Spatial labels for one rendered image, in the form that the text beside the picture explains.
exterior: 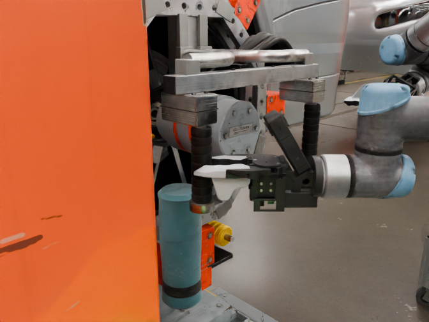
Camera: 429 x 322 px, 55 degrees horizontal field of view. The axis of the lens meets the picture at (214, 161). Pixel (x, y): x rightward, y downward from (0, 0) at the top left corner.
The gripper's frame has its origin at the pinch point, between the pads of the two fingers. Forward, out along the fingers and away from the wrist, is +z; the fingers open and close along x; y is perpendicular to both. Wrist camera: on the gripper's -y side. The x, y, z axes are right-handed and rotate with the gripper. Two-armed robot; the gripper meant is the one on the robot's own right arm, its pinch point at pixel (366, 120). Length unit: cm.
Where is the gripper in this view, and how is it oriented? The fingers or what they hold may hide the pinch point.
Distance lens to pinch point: 108.9
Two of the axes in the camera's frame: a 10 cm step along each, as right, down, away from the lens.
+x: 6.9, 6.0, -4.0
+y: 2.1, -6.9, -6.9
